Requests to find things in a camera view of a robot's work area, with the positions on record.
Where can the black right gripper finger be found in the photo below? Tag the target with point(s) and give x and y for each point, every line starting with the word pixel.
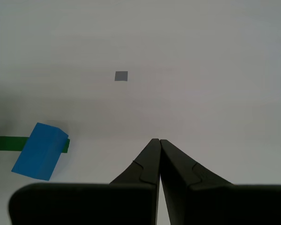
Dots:
pixel 84 204
pixel 224 206

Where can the blue rectangular block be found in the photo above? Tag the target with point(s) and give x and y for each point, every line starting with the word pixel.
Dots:
pixel 39 152

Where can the long green tape strip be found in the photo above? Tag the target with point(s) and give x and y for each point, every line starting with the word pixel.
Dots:
pixel 9 143

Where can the grey square tape marker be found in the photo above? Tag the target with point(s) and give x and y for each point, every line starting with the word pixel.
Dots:
pixel 121 76

